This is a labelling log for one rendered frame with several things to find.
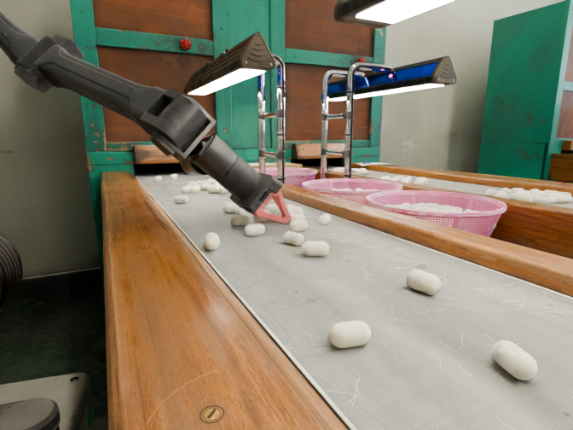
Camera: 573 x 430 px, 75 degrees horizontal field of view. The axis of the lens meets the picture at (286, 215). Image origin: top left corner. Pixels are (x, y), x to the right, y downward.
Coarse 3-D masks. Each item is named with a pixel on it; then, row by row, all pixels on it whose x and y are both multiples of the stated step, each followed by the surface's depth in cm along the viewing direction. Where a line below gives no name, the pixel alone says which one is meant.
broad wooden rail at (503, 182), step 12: (360, 168) 177; (372, 168) 169; (384, 168) 162; (396, 168) 155; (408, 168) 154; (420, 168) 154; (456, 180) 129; (468, 180) 125; (480, 180) 121; (492, 180) 117; (504, 180) 114; (516, 180) 114; (528, 180) 114; (540, 180) 114
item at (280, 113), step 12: (276, 60) 104; (264, 84) 120; (264, 96) 121; (264, 108) 121; (264, 120) 122; (264, 132) 123; (264, 144) 124; (264, 156) 123; (276, 156) 112; (264, 168) 125
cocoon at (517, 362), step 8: (496, 344) 27; (504, 344) 26; (512, 344) 26; (496, 352) 26; (504, 352) 26; (512, 352) 25; (520, 352) 25; (496, 360) 26; (504, 360) 25; (512, 360) 25; (520, 360) 25; (528, 360) 24; (504, 368) 26; (512, 368) 25; (520, 368) 24; (528, 368) 24; (536, 368) 24; (520, 376) 24; (528, 376) 24
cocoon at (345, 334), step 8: (336, 328) 28; (344, 328) 28; (352, 328) 28; (360, 328) 28; (368, 328) 29; (336, 336) 28; (344, 336) 28; (352, 336) 28; (360, 336) 28; (368, 336) 29; (336, 344) 28; (344, 344) 28; (352, 344) 28; (360, 344) 29
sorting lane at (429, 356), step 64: (256, 256) 51; (320, 256) 51; (384, 256) 51; (448, 256) 51; (256, 320) 33; (320, 320) 33; (384, 320) 33; (448, 320) 33; (512, 320) 33; (320, 384) 25; (384, 384) 25; (448, 384) 25; (512, 384) 25
